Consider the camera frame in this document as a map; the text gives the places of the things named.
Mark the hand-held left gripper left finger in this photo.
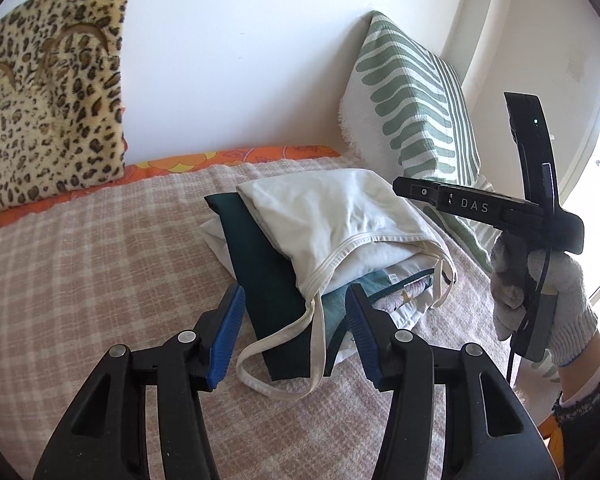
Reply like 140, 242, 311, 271
32, 284, 246, 480

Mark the teal printed garment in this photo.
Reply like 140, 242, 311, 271
322, 270, 431, 336

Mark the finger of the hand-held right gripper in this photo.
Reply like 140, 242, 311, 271
392, 176, 443, 206

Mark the white cloth bag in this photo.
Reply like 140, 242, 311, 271
235, 167, 456, 401

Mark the green striped white pillow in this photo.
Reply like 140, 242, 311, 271
337, 10, 498, 273

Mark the person's right hand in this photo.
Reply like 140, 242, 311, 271
490, 235, 599, 367

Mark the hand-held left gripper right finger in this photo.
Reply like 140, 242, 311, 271
345, 284, 561, 480

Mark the beige checked blanket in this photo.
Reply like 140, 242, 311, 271
0, 152, 546, 480

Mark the white folded cloth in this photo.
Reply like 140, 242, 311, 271
200, 217, 433, 361

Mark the orange bed sheet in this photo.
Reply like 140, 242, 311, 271
0, 144, 343, 238

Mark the white green striped cloth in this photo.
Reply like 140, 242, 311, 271
525, 352, 563, 386

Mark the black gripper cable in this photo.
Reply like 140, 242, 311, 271
505, 245, 553, 386

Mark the dark green folded cloth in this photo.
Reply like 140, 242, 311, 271
204, 192, 351, 383

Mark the leopard print pillow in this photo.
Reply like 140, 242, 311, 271
0, 0, 131, 218

